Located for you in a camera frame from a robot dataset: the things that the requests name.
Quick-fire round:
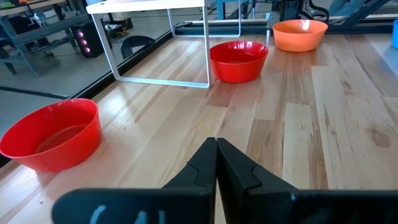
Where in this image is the black floor tape strip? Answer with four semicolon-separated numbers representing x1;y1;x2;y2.
0;85;71;101

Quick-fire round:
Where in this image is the white perforated metal shelf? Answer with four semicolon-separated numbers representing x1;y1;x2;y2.
86;0;242;89

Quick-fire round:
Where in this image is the yellow cable bundle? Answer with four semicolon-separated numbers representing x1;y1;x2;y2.
105;21;131;40

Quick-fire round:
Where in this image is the black arched object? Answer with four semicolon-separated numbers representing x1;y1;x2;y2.
120;35;155;60

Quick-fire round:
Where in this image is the gray-legged wooden workbench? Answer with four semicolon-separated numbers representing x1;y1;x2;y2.
0;0;93;78

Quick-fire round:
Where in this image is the black table edge rail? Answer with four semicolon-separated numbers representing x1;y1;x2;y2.
0;30;175;169
174;18;398;35

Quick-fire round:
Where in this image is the black diagonal frame strut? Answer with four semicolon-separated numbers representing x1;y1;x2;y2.
341;0;389;27

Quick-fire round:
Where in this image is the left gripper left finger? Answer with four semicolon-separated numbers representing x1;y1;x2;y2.
51;138;218;224

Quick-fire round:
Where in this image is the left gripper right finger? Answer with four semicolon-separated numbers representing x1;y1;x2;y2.
217;138;398;224

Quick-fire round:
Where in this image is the orange plastic mini bowl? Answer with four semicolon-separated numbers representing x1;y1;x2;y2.
272;19;329;53

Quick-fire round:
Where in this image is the black computer tower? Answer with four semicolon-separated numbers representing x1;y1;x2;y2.
70;21;108;58

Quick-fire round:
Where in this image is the red plastic mini bowl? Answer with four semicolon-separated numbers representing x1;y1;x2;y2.
0;98;103;173
210;40;269;84

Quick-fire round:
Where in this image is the blue plastic mini bowl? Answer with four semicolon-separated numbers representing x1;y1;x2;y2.
391;20;398;50

